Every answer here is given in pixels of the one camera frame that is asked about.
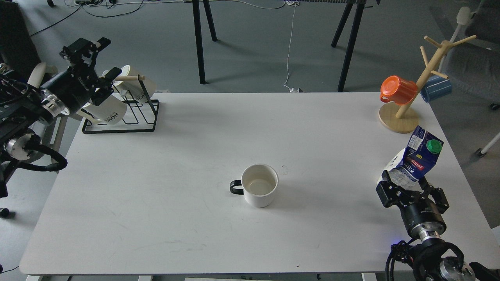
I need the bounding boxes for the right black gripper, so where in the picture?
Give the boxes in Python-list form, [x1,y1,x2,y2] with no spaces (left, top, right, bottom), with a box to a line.
[376,170,449,238]

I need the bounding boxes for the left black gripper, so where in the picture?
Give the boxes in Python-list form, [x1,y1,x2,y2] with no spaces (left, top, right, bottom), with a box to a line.
[39,37,122,117]

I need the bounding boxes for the blue white milk carton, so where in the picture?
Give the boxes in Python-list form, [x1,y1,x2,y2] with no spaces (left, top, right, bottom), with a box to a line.
[383,126,443,192]

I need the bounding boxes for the white mug with black handle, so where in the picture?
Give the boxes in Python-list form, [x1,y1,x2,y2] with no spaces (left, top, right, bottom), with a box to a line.
[230,164,279,208]

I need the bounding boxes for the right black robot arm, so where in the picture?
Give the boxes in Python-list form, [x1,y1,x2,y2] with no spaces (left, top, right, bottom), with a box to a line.
[376,171,499,281]

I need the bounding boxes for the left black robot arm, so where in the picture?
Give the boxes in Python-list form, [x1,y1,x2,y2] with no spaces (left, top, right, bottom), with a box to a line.
[0,37,121,197]

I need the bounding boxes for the cream mug front on rack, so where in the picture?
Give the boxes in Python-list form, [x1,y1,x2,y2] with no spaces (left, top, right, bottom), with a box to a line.
[77,95,127,126]

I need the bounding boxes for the cream mug on rack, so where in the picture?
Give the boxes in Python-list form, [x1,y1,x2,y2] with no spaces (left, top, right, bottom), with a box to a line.
[113,65,148,103]
[77,95,127,126]

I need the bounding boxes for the cream mug rear on rack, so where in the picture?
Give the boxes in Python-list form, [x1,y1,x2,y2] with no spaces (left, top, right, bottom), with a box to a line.
[113,65,148,103]

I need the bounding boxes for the wooden mug tree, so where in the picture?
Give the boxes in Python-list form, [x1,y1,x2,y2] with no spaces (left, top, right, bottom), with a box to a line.
[379,34,477,133]

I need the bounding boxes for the orange mug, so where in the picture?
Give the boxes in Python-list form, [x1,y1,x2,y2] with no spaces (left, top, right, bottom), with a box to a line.
[380,75,418,106]

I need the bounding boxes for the blue mug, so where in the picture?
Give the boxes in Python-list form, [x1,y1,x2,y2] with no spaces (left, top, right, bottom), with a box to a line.
[420,75,452,103]

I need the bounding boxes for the grey office chair right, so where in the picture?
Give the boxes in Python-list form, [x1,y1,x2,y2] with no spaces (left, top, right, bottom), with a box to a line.
[443,0,500,110]

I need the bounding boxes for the black table trestle legs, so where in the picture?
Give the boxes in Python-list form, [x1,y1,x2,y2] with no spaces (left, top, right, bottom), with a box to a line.
[190,0,367,92]

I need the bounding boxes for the black wire mug rack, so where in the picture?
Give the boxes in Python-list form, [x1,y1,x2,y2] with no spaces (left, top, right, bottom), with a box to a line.
[82,75,160,135]

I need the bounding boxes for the white floor cable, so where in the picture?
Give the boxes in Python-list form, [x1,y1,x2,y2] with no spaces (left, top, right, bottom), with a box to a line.
[283,4,300,93]

